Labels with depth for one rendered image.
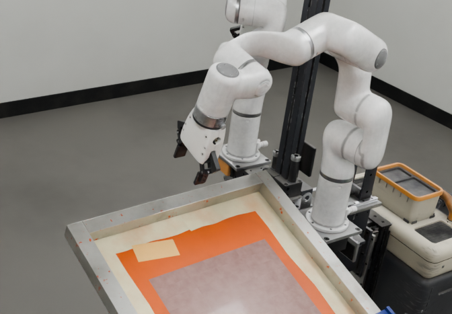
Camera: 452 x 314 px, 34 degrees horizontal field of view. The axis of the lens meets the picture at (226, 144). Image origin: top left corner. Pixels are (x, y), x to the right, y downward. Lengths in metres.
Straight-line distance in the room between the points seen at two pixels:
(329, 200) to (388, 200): 0.70
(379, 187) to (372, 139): 0.84
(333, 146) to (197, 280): 0.56
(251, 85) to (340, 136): 0.48
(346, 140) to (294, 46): 0.40
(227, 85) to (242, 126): 0.82
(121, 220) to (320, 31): 0.63
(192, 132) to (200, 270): 0.32
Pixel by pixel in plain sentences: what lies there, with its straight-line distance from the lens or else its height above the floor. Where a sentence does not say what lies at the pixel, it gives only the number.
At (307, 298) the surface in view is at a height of 1.17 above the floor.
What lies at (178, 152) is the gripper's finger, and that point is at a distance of 1.74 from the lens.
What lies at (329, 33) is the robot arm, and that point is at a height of 1.75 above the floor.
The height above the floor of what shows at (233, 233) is 1.25.
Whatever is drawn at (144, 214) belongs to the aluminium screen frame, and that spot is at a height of 1.31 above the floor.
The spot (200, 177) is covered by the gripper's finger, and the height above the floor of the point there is 1.43.
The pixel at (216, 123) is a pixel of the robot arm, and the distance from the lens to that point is 1.60.
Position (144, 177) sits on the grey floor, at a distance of 4.53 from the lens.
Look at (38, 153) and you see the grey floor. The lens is 4.76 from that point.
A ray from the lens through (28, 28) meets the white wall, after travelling 5.06.
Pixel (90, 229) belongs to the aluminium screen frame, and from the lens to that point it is 1.69.
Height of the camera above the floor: 2.26
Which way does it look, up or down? 27 degrees down
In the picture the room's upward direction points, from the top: 8 degrees clockwise
